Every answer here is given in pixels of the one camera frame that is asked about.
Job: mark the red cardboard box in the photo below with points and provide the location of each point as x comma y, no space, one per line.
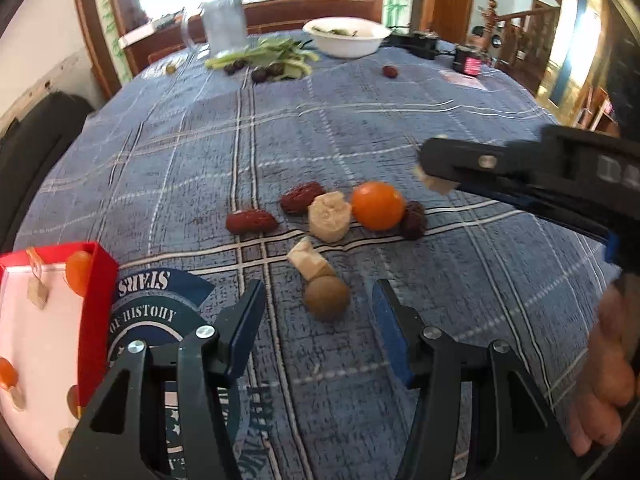
97,310

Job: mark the person's right hand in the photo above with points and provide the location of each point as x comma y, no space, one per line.
600,385

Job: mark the blue plaid tablecloth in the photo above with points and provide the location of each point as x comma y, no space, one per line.
350,125

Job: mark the clear glass pitcher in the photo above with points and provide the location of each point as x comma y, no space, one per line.
222,25

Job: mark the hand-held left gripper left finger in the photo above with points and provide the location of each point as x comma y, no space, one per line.
245,330

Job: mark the green leaf scraps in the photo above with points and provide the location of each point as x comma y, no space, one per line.
340,32

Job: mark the small orange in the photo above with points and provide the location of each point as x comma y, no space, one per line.
7,372
377,205
80,272
73,401

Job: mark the round red jujube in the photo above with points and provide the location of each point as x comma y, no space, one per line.
390,71

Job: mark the dark wrinkled jujube date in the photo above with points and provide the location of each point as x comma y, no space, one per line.
414,221

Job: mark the black charger device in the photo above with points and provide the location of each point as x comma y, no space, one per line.
417,45

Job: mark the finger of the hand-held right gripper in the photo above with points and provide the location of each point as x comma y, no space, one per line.
540,200
465,160

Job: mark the pink paper card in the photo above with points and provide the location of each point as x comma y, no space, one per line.
462,80

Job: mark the green vegetable leaves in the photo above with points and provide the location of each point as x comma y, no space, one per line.
285,55

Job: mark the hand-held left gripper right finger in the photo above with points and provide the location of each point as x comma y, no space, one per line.
387,330

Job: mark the large peeled banana piece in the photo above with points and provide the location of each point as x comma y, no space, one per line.
327,220

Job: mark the wooden door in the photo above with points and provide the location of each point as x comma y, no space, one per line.
452,0

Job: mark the white bowl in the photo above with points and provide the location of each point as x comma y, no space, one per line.
350,45

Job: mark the wooden stair railing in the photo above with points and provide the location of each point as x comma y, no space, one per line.
520,35

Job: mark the red and black battery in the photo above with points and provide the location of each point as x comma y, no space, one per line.
470,62

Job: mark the red jujube date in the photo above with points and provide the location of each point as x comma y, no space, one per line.
302,197
251,221

